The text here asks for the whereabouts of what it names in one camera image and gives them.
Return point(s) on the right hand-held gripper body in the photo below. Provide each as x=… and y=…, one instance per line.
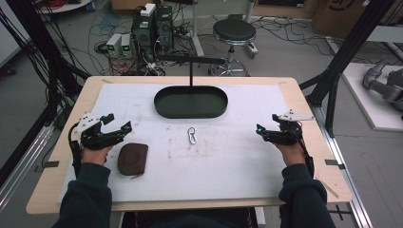
x=288, y=133

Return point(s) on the white desk leg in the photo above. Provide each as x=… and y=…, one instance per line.
x=196, y=31

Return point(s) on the white floor board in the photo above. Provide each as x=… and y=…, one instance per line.
x=367, y=107

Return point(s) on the black tape mark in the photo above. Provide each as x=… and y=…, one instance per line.
x=51, y=164
x=334, y=163

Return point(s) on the silver carabiner clip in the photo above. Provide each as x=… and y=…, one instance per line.
x=192, y=136

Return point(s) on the person's left hand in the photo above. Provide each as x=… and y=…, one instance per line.
x=95, y=155

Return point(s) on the white box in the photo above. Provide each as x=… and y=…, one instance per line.
x=148, y=9

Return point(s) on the cardboard box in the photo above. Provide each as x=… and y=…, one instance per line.
x=335, y=15

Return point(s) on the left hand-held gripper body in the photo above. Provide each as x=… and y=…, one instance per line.
x=95, y=139

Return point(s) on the white table mat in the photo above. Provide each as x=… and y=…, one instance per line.
x=221, y=171

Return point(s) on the brown pouch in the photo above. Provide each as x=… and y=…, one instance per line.
x=132, y=159

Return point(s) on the grey power supply unit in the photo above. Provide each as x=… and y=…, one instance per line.
x=126, y=47
x=114, y=46

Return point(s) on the aluminium rail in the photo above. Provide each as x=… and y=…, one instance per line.
x=22, y=167
x=348, y=177

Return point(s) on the black oval tray hanger stand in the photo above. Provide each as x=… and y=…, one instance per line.
x=190, y=104

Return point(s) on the black computer tower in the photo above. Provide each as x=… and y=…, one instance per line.
x=144, y=34
x=164, y=28

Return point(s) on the person's right hand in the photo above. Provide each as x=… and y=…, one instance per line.
x=291, y=153

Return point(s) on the black round stool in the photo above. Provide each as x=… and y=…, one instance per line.
x=234, y=31

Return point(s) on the black frame post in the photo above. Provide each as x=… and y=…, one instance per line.
x=345, y=53
x=41, y=44

